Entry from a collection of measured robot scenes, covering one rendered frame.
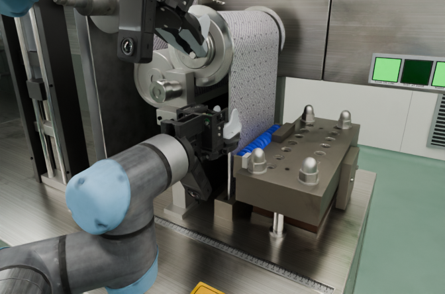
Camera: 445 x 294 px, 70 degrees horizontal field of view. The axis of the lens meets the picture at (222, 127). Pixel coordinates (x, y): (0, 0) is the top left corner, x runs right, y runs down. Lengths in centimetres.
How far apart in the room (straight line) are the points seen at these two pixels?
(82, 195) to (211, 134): 22
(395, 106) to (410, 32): 246
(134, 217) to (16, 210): 48
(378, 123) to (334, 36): 252
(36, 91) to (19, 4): 47
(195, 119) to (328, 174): 28
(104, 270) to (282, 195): 31
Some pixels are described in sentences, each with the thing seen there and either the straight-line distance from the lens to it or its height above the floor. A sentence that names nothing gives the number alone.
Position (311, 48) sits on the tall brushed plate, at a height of 122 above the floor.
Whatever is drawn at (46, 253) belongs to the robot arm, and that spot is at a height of 105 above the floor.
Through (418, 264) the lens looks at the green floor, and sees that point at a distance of 218.
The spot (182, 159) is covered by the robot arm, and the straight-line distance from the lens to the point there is 45.
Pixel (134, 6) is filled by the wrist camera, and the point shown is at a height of 132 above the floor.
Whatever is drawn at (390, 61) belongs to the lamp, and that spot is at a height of 120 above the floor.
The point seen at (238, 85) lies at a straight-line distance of 63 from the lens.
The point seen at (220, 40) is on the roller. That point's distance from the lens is 58.
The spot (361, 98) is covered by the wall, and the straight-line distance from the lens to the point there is 328.
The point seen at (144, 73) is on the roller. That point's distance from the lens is 73.
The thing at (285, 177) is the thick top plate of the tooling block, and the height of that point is 103.
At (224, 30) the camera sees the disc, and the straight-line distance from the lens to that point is 58.
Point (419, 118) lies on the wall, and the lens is 330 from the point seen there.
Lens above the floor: 132
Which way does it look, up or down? 21 degrees down
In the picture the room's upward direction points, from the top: straight up
